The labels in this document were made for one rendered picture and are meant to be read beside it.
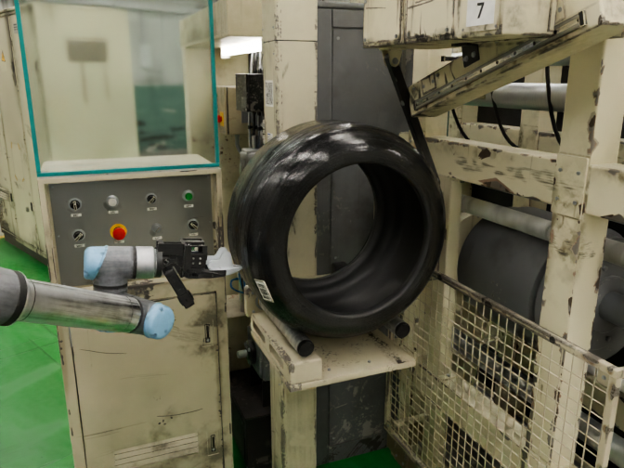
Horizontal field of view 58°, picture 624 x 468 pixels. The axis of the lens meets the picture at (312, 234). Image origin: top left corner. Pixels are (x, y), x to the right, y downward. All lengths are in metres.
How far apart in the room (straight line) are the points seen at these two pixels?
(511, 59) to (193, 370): 1.43
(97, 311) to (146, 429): 1.07
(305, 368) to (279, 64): 0.83
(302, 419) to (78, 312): 1.08
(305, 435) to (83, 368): 0.77
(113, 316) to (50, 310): 0.14
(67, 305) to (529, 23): 1.04
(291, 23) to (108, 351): 1.18
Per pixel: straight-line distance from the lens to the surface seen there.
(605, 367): 1.31
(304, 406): 2.00
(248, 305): 1.74
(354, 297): 1.70
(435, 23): 1.43
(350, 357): 1.63
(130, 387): 2.09
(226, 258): 1.39
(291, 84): 1.68
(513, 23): 1.26
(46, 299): 1.10
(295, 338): 1.47
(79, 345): 2.01
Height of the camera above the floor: 1.56
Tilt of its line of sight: 15 degrees down
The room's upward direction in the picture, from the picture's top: straight up
